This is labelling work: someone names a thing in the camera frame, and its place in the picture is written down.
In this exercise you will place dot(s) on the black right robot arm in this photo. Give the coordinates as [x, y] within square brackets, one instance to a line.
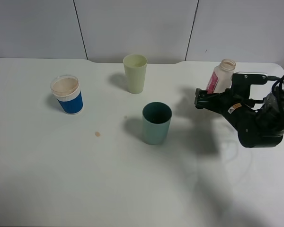
[256, 104]

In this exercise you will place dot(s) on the clear bottle red label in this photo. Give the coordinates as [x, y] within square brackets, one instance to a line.
[220, 79]

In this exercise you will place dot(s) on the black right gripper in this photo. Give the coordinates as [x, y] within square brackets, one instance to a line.
[256, 129]

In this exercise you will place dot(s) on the blue sleeved clear cup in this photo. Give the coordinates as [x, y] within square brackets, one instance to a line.
[66, 89]

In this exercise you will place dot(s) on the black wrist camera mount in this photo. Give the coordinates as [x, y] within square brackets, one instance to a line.
[242, 82]

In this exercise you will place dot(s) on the teal plastic cup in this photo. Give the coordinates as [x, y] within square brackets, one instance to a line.
[156, 117]

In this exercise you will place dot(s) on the pale yellow plastic cup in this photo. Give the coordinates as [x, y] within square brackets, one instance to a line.
[135, 70]

